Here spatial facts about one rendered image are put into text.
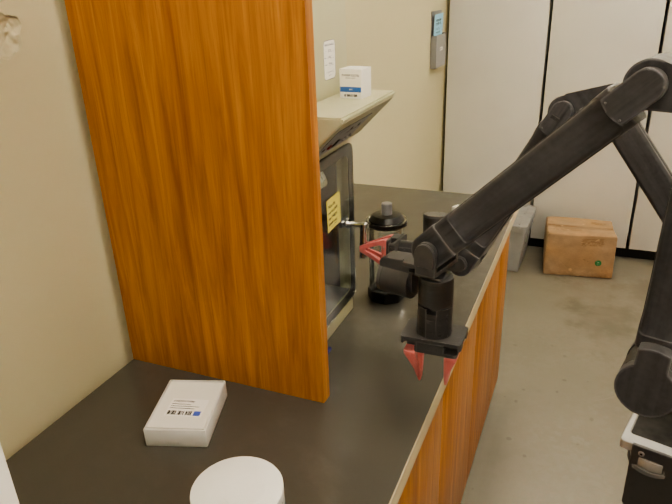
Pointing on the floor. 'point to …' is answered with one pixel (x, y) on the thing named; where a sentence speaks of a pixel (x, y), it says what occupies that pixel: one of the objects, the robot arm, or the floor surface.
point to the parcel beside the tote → (579, 247)
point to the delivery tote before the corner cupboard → (520, 236)
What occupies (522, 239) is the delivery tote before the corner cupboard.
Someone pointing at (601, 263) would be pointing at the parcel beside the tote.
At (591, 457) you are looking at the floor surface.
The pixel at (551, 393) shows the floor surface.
